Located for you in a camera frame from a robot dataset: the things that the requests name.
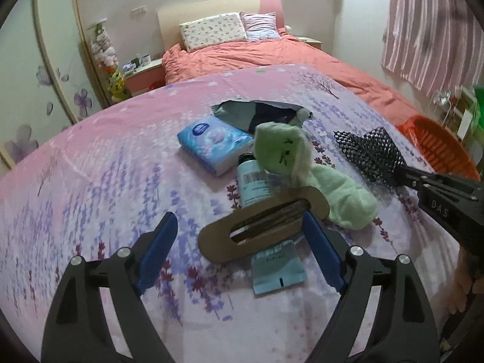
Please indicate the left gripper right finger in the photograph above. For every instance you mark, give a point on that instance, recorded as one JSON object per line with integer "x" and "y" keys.
{"x": 383, "y": 314}

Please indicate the black mesh hair brush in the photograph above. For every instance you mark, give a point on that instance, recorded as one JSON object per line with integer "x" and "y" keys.
{"x": 374, "y": 154}

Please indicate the orange plastic laundry basket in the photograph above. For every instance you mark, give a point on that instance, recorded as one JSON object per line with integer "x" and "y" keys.
{"x": 439, "y": 147}

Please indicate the light blue cosmetic tube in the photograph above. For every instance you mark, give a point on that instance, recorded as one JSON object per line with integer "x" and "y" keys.
{"x": 277, "y": 267}

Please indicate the pink lavender floral sheet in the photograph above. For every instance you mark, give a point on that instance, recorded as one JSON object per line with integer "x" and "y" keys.
{"x": 98, "y": 185}

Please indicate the pink striped curtain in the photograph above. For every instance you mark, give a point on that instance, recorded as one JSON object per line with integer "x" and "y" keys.
{"x": 433, "y": 44}

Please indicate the green fuzzy sock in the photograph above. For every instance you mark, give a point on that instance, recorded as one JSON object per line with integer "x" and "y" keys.
{"x": 285, "y": 150}

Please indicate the far bedside table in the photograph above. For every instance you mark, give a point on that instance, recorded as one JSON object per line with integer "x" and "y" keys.
{"x": 310, "y": 41}

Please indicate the grey plastic mailer bag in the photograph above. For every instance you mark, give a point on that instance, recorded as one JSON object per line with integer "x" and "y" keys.
{"x": 247, "y": 115}

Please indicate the blue tissue pack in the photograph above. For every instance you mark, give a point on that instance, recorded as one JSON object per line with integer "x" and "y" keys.
{"x": 215, "y": 144}

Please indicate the floral sliding wardrobe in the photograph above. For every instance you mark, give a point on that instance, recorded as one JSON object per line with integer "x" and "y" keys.
{"x": 48, "y": 79}

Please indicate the pink bedside table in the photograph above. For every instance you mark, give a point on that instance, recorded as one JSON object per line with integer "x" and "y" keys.
{"x": 147, "y": 78}

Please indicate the pink striped pillow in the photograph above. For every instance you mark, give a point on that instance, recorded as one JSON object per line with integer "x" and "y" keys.
{"x": 260, "y": 26}

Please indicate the stacked plush toys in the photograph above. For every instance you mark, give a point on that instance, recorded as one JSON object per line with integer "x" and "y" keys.
{"x": 108, "y": 65}

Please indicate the coral red bed duvet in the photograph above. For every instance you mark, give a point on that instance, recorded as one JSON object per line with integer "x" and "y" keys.
{"x": 180, "y": 65}

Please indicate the floral white pillow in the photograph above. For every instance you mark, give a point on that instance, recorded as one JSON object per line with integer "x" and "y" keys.
{"x": 213, "y": 30}

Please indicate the white wire shelf rack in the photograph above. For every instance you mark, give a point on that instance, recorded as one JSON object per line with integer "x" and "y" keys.
{"x": 460, "y": 111}

